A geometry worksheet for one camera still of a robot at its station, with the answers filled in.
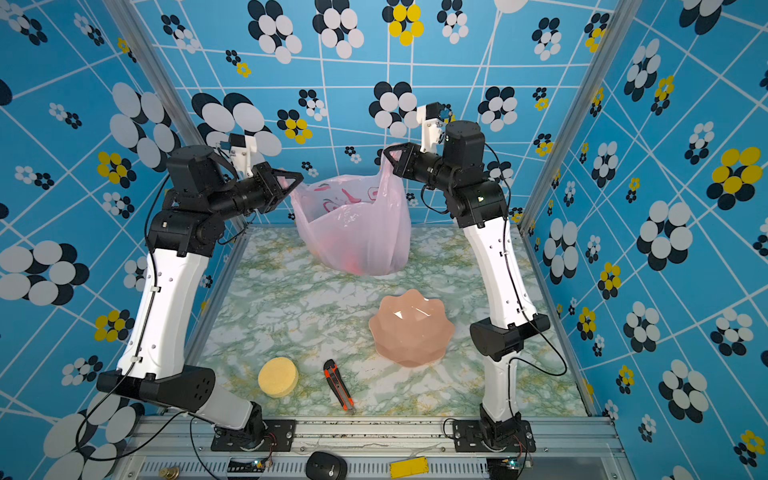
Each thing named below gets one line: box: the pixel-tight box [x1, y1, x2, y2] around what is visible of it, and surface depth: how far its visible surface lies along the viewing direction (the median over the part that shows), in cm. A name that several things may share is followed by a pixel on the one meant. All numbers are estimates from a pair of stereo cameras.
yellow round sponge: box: [257, 357, 299, 399], surface depth 82 cm
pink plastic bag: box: [290, 155, 412, 277], surface depth 76 cm
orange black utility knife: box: [323, 359, 356, 413], surface depth 82 cm
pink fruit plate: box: [368, 289, 454, 367], surface depth 93 cm
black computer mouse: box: [306, 451, 348, 480], surface depth 70 cm
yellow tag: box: [390, 456, 429, 479], surface depth 70 cm
